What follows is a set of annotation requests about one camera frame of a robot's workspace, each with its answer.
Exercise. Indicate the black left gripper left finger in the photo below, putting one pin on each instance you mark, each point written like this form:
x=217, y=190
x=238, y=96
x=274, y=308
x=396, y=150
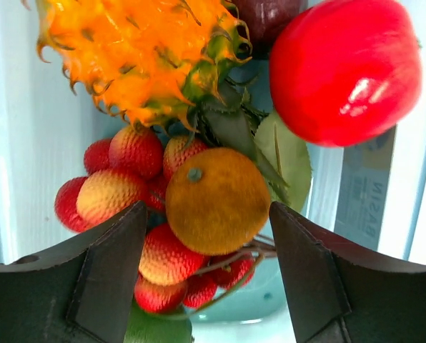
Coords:
x=53, y=295

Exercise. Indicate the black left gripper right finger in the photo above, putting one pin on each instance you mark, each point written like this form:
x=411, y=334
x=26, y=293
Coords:
x=339, y=291

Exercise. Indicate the brown toy kiwi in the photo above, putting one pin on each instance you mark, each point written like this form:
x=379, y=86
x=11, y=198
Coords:
x=217, y=201

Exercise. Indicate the orange spiky toy fruit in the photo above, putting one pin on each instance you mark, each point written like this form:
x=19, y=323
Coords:
x=146, y=61

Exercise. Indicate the green toy lime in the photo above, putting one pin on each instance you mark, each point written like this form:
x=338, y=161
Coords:
x=146, y=328

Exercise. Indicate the red toy cherry bunch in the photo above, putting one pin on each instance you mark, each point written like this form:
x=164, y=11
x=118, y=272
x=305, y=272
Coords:
x=128, y=246

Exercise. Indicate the blue plastic tray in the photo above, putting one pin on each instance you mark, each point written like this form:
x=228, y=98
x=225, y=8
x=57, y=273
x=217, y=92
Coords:
x=375, y=193

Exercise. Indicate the red toy apple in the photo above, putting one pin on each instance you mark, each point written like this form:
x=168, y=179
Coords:
x=344, y=72

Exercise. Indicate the dark purple toy plum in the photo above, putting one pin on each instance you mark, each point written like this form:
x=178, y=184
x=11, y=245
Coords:
x=266, y=19

